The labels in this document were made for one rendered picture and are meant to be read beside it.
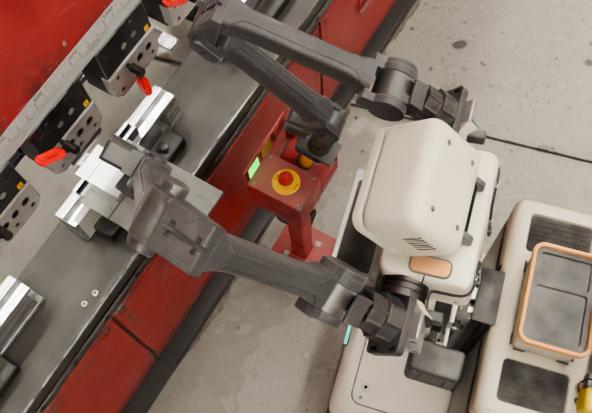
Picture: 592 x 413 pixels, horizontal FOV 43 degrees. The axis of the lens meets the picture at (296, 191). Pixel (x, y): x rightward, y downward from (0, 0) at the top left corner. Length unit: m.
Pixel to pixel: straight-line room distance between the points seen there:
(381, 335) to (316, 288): 0.17
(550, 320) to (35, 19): 1.17
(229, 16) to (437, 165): 0.48
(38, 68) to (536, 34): 2.21
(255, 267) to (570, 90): 2.12
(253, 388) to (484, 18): 1.69
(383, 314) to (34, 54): 0.73
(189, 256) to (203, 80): 0.98
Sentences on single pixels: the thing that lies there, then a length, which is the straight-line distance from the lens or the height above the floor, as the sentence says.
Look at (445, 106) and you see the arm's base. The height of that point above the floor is 1.23.
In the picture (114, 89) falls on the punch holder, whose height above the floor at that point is 1.22.
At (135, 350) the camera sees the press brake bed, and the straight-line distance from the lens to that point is 2.12.
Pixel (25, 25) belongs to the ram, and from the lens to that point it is 1.28.
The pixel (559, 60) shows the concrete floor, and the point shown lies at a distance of 3.10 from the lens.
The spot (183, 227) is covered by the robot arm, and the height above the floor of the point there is 1.57.
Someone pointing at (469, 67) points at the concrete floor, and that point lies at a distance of 3.00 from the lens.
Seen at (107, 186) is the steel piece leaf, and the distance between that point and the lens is 1.71.
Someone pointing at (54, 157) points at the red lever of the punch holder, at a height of 1.30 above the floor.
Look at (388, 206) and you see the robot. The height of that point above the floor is 1.36.
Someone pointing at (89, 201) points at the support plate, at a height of 1.00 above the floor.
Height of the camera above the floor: 2.49
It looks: 67 degrees down
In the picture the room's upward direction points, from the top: 7 degrees counter-clockwise
